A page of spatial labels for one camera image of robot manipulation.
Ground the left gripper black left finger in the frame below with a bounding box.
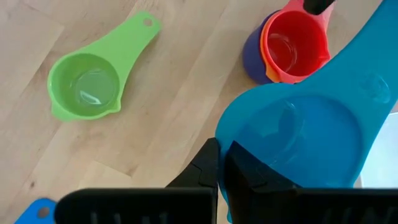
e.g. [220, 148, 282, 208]
[54, 138, 220, 224]

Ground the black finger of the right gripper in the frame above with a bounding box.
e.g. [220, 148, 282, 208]
[303, 0, 336, 16]

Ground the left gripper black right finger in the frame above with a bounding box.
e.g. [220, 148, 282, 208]
[223, 141, 398, 224]

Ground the red measuring cup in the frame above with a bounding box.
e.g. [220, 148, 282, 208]
[260, 0, 336, 85]

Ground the teal measuring cup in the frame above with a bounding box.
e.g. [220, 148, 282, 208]
[215, 0, 398, 223]

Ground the orange measuring cup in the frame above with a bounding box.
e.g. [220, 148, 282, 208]
[260, 18, 282, 84]

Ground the purple measuring cup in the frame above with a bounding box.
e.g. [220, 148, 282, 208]
[242, 11, 280, 85]

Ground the blue measuring cup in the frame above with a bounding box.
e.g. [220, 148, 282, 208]
[14, 198, 57, 224]

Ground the green measuring cup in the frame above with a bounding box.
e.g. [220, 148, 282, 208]
[46, 11, 162, 123]

